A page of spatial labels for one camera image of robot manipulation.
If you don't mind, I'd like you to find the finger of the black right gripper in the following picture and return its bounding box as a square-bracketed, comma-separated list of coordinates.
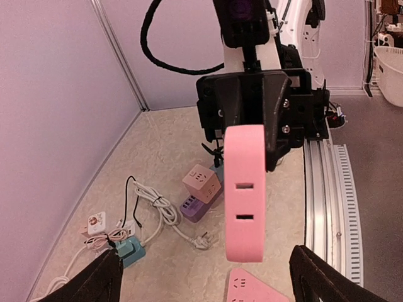
[262, 70, 291, 172]
[215, 77, 242, 132]

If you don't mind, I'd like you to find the white plastic basket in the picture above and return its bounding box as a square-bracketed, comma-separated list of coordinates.
[374, 46, 402, 108]

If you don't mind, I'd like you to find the right aluminium frame post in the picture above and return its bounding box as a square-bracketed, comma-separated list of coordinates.
[362, 0, 376, 98]

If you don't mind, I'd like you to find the blue charger with black cable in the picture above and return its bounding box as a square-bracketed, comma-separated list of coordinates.
[201, 140, 224, 168]

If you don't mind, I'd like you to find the pink cube socket adapter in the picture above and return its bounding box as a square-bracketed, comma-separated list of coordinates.
[183, 164, 222, 204]

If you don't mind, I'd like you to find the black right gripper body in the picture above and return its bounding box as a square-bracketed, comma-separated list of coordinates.
[195, 68, 331, 150]

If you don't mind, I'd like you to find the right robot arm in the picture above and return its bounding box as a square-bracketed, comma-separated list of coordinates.
[140, 1, 330, 174]

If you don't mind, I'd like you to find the small white cube charger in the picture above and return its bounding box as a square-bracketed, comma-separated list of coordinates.
[84, 228, 128, 251]

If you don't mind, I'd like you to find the pink charger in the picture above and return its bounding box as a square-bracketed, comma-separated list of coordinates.
[224, 125, 266, 263]

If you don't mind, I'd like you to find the purple power strip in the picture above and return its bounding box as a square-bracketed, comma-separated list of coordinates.
[179, 196, 211, 223]

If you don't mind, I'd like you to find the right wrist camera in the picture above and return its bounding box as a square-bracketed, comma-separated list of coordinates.
[213, 0, 281, 73]

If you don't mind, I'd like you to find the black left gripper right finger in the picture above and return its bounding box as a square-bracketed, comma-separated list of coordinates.
[289, 245, 384, 302]

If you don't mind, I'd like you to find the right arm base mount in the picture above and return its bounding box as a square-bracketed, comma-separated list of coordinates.
[313, 88, 346, 139]

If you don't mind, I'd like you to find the aluminium front rail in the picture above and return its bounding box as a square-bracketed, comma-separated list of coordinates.
[304, 138, 364, 286]

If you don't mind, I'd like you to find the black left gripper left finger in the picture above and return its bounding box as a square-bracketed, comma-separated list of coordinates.
[40, 249, 123, 302]

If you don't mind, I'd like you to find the teal power strip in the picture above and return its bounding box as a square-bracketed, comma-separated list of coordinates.
[116, 181, 211, 268]

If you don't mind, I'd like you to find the white cube socket adapter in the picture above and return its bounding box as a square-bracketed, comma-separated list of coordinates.
[79, 211, 106, 238]

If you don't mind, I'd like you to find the pink triangular power strip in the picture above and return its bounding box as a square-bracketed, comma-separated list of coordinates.
[226, 268, 289, 302]

